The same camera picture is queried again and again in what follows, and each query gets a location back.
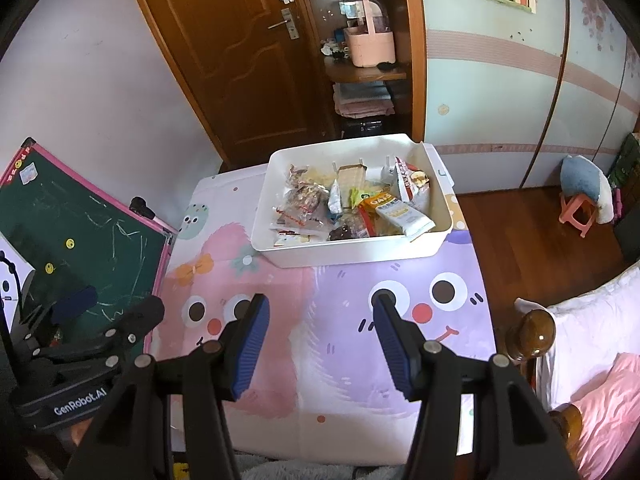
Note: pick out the green biscuit packet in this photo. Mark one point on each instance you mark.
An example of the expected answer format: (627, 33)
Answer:
(356, 196)

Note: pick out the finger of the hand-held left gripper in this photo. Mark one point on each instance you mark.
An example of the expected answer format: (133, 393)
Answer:
(75, 304)
(140, 317)

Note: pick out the pink blanket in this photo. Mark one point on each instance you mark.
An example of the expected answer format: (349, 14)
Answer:
(615, 410)

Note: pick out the wooden corner shelf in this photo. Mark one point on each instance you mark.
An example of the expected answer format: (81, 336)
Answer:
(410, 60)

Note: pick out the white printed box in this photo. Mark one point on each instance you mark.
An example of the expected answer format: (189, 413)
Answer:
(12, 280)

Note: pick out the pink storage basket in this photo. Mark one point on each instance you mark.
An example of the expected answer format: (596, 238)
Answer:
(370, 47)

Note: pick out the dark dried snack packet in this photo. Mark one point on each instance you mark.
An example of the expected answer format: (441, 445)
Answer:
(341, 233)

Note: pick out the blue white cushion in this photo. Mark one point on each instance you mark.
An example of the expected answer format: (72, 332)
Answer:
(580, 177)

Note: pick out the clear nut snack packet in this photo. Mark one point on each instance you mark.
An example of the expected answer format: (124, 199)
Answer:
(302, 199)

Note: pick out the pink plastic stool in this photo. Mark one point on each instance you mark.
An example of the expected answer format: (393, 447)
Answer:
(575, 212)

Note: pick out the folded towels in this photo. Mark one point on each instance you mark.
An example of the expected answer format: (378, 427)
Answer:
(362, 102)

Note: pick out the orange white oats packet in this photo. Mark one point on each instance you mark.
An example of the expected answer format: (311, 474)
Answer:
(400, 214)

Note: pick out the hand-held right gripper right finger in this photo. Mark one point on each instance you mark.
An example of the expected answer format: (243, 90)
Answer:
(392, 345)

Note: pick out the brown wooden bedpost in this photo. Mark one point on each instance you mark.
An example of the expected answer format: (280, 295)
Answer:
(567, 422)
(535, 335)

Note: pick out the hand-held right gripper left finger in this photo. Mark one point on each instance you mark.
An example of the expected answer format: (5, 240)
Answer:
(250, 345)

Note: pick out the red white cake packet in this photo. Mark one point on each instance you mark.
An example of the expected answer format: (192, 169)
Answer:
(412, 180)

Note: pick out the green chalkboard pink frame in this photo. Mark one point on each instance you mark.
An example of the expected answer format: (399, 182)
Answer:
(90, 230)

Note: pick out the grey fleece cloth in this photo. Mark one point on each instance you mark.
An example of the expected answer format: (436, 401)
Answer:
(300, 470)

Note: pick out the white plastic bin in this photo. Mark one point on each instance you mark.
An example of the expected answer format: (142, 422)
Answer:
(350, 252)

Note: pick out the black bag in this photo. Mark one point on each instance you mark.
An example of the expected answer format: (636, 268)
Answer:
(630, 235)

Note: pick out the white pillow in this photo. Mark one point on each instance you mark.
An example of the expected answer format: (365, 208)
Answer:
(590, 330)

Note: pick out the pastel wardrobe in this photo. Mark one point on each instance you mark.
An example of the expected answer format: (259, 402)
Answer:
(500, 85)

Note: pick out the brown wooden door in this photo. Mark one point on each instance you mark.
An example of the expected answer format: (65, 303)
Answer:
(235, 70)

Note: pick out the cream biscuit packet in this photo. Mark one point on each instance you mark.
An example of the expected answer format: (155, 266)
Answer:
(350, 175)

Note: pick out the green printed bag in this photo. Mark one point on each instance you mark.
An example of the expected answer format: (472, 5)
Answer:
(625, 160)

